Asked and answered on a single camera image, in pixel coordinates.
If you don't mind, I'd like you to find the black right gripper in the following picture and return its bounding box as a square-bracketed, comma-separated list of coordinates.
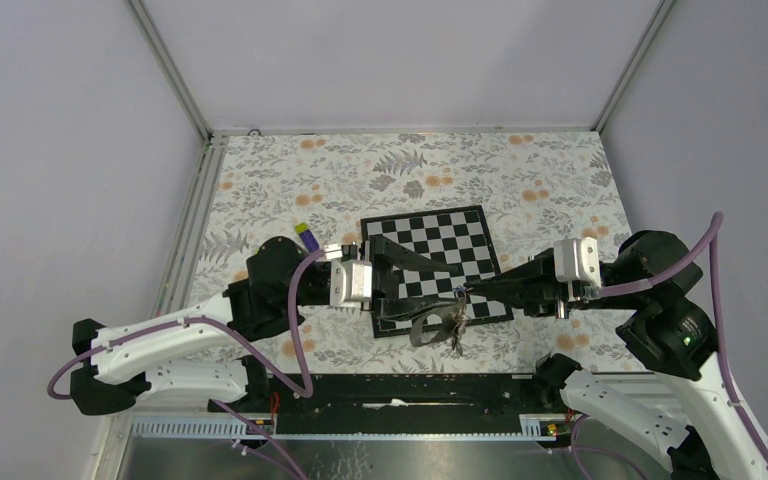
[461, 241, 644, 314]

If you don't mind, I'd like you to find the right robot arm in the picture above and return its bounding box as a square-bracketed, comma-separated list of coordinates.
[466, 231, 768, 479]

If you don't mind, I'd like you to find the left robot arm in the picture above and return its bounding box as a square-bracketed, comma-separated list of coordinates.
[60, 236, 464, 416]

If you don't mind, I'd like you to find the black white chessboard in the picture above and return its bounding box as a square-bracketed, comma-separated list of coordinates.
[361, 205, 513, 339]

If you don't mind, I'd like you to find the purple green toy brick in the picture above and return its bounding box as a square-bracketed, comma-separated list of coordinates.
[294, 223, 321, 253]

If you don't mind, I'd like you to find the floral table cloth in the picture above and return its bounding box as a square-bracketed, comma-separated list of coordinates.
[189, 132, 640, 373]

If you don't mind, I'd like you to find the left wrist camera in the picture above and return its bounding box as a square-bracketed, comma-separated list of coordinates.
[322, 243, 373, 310]

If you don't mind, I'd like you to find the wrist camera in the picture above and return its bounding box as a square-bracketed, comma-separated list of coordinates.
[552, 237, 602, 289]
[322, 243, 373, 310]

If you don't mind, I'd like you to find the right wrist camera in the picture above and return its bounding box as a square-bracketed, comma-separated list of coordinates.
[552, 237, 602, 289]

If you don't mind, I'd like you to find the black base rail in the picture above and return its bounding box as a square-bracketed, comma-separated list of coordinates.
[228, 373, 575, 436]

